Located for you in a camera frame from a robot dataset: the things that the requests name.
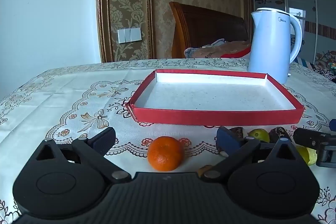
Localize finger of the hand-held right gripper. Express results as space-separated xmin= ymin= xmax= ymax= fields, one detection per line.
xmin=293 ymin=128 xmax=330 ymax=147

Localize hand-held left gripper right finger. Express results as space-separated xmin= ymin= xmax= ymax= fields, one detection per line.
xmin=201 ymin=126 xmax=302 ymax=184

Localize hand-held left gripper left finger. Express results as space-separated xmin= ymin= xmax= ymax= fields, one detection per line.
xmin=35 ymin=127 xmax=132 ymax=184

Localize green round fruit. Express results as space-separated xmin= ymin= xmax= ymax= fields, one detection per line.
xmin=296 ymin=145 xmax=318 ymax=166
xmin=248 ymin=129 xmax=270 ymax=143

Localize red shallow box tray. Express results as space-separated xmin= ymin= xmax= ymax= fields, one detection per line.
xmin=125 ymin=69 xmax=305 ymax=127

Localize orange mandarin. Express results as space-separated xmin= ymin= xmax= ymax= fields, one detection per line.
xmin=147 ymin=136 xmax=185 ymax=172

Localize floral lace tablecloth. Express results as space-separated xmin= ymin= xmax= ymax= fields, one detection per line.
xmin=0 ymin=58 xmax=336 ymax=224

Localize colourful patterned blanket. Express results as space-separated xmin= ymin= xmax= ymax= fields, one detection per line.
xmin=296 ymin=50 xmax=336 ymax=84

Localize brown grey bundled clothes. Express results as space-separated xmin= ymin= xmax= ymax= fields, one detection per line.
xmin=183 ymin=39 xmax=252 ymax=59

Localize white electric kettle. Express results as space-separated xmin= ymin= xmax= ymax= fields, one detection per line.
xmin=248 ymin=7 xmax=303 ymax=84

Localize wooden bed headboard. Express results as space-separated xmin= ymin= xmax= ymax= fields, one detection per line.
xmin=169 ymin=1 xmax=249 ymax=59

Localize floral sliding wardrobe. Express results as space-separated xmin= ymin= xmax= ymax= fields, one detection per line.
xmin=251 ymin=0 xmax=336 ymax=68

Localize white wall switch panel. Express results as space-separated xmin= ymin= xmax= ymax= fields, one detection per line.
xmin=117 ymin=27 xmax=142 ymax=44

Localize gold wall moulding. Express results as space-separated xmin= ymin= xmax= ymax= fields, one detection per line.
xmin=97 ymin=0 xmax=156 ymax=63

